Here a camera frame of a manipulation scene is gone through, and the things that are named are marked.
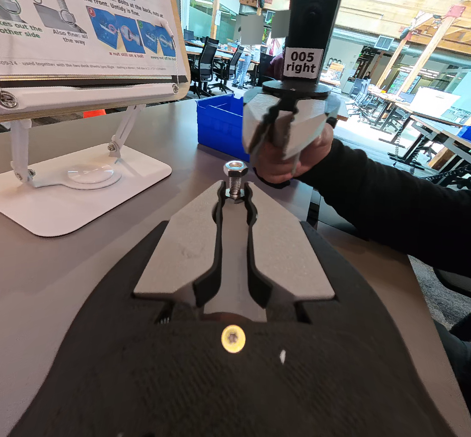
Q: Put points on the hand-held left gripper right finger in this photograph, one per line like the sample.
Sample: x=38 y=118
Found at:
x=283 y=256

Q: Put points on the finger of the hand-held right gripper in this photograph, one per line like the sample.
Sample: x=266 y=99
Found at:
x=309 y=120
x=255 y=120

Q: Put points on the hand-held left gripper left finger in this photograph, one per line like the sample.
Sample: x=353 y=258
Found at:
x=184 y=253

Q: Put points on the silver hex nut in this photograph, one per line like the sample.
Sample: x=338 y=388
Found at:
x=235 y=172

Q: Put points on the silver hex bolt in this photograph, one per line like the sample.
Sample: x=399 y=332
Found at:
x=234 y=183

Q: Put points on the person's right forearm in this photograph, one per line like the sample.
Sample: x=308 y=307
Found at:
x=386 y=205

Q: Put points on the person's right hand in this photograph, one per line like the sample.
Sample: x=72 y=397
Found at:
x=279 y=170

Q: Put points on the blue plastic bin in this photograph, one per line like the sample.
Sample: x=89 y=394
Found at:
x=465 y=131
x=217 y=127

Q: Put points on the black office chair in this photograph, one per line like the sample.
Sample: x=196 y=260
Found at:
x=206 y=63
x=265 y=67
x=456 y=282
x=230 y=65

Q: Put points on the wooden backing board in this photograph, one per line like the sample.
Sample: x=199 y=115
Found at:
x=183 y=50

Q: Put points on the white document stand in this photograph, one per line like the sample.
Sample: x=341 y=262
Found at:
x=73 y=205

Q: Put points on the grey display board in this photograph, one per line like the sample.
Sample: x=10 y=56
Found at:
x=438 y=100

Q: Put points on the orange traffic cone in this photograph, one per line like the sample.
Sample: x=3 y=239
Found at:
x=94 y=113

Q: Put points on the person's right leg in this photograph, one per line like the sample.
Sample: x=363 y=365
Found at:
x=460 y=363

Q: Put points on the printed instruction sheet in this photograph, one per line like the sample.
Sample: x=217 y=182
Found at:
x=73 y=9

